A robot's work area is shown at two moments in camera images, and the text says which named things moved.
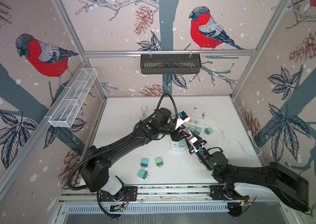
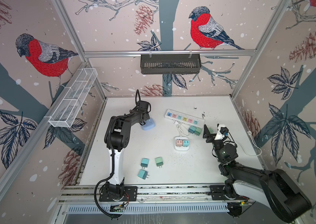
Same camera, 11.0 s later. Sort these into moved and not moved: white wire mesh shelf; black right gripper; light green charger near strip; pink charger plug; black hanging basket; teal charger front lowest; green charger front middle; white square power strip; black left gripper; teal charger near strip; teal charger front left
Moved: black right gripper; white square power strip; black left gripper; pink charger plug
Not moved: green charger front middle; black hanging basket; teal charger near strip; teal charger front lowest; teal charger front left; white wire mesh shelf; light green charger near strip
